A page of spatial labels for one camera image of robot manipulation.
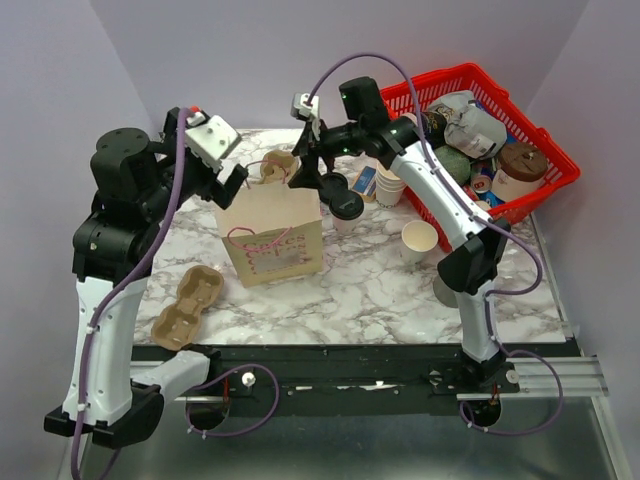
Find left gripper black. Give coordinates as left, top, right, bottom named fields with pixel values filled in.
left=143, top=107, right=249, bottom=218

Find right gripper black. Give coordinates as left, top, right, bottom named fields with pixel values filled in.
left=288, top=116, right=365, bottom=191

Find black coffee cup lid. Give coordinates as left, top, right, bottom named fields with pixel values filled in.
left=329, top=190, right=364, bottom=221

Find pink paper bag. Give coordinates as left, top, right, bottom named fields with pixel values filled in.
left=214, top=180, right=323, bottom=288

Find white paper cup stack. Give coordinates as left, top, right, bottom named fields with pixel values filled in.
left=375, top=162, right=406, bottom=208

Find cardboard cup carrier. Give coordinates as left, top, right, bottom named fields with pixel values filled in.
left=151, top=265, right=224, bottom=351
left=259, top=150, right=299, bottom=184

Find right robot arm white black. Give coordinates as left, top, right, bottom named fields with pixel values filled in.
left=288, top=77, right=510, bottom=392

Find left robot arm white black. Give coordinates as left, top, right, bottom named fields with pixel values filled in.
left=44, top=108, right=248, bottom=450

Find blue orange sponge pack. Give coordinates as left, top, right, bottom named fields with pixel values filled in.
left=351, top=166, right=376, bottom=203

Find dark noodle cup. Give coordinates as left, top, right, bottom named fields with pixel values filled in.
left=402, top=111, right=447, bottom=150

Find grey white plastic bag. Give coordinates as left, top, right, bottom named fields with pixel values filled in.
left=427, top=90, right=507, bottom=159

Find grey metal straw holder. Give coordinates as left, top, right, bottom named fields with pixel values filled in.
left=433, top=276, right=458, bottom=309

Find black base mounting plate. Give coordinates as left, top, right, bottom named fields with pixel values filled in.
left=102, top=343, right=521, bottom=419

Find red plastic basket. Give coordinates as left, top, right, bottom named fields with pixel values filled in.
left=380, top=63, right=581, bottom=253

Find brown lid tub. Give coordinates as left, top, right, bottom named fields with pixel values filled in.
left=492, top=142, right=548, bottom=203

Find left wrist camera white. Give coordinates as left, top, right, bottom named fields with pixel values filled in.
left=185, top=108, right=241, bottom=173

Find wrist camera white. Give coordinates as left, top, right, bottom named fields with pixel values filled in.
left=291, top=92, right=321, bottom=142
left=185, top=108, right=241, bottom=173

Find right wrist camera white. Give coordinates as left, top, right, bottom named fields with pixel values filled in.
left=291, top=92, right=321, bottom=142

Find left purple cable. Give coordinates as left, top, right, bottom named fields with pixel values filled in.
left=69, top=106, right=280, bottom=480

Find purple cable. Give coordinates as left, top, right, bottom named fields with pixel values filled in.
left=308, top=52, right=565, bottom=439
left=69, top=106, right=280, bottom=480

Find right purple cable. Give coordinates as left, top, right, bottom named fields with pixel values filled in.
left=308, top=52, right=565, bottom=439

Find aluminium rail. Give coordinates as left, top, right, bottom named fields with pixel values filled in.
left=176, top=357, right=609, bottom=403

